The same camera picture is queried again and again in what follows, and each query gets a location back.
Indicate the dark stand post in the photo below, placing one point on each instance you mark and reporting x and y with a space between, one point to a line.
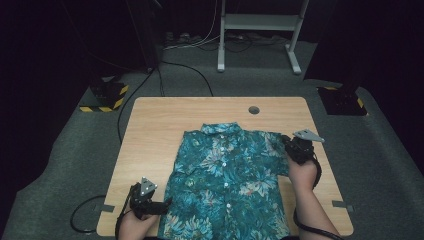
146 36

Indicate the teal floral short-sleeve shirt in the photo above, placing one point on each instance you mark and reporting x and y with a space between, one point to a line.
223 180

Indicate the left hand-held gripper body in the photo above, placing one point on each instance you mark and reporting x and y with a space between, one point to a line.
141 203

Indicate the person's left hand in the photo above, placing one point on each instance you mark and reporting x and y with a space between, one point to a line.
135 228

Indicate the person's right hand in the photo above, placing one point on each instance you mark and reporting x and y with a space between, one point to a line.
302 175

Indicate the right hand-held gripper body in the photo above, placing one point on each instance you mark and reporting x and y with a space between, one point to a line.
301 151

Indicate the grey tape piece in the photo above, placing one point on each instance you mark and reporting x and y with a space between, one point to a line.
341 204
105 208

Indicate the black yellow striped stand base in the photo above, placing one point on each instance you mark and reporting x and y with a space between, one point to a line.
341 101
108 95

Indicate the dark power strip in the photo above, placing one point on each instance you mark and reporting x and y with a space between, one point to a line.
181 37

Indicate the white metal stand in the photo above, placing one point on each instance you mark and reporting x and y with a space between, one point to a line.
260 21

